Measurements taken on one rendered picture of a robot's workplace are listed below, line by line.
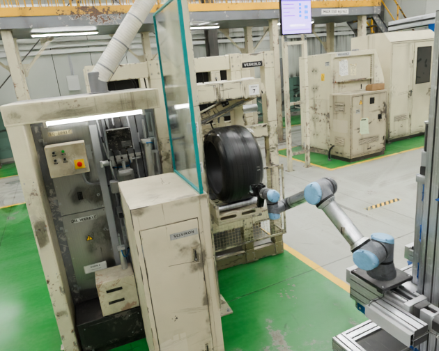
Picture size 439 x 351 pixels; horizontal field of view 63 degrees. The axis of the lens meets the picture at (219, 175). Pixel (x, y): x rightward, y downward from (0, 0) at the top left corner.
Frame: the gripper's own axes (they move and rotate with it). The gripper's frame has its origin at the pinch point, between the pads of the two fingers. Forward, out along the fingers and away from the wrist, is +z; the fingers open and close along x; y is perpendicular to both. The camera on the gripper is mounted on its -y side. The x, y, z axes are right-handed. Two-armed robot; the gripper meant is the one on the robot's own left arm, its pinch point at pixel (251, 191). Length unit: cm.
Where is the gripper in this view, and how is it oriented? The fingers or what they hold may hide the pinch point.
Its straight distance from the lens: 258.9
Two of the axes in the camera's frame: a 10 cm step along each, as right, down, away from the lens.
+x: -9.3, 1.9, -3.2
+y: -1.4, -9.8, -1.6
